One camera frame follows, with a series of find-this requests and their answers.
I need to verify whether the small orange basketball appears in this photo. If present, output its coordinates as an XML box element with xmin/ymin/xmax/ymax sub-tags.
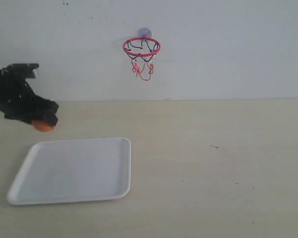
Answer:
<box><xmin>31</xmin><ymin>120</ymin><xmax>55</xmax><ymax>132</ymax></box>

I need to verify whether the red mini basketball hoop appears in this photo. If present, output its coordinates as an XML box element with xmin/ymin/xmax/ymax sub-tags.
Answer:
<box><xmin>122</xmin><ymin>37</ymin><xmax>161</xmax><ymax>81</ymax></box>

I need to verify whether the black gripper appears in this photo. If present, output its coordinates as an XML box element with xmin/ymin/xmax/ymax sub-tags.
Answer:
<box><xmin>0</xmin><ymin>67</ymin><xmax>59</xmax><ymax>126</ymax></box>

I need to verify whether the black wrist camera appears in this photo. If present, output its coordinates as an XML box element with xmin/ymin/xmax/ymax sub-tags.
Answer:
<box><xmin>5</xmin><ymin>63</ymin><xmax>40</xmax><ymax>79</ymax></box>

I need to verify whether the white plastic tray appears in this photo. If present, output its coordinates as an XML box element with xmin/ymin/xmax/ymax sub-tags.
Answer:
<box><xmin>6</xmin><ymin>137</ymin><xmax>132</xmax><ymax>205</ymax></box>

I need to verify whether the clear suction cup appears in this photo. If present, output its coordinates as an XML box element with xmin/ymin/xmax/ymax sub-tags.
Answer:
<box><xmin>138</xmin><ymin>28</ymin><xmax>152</xmax><ymax>38</ymax></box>

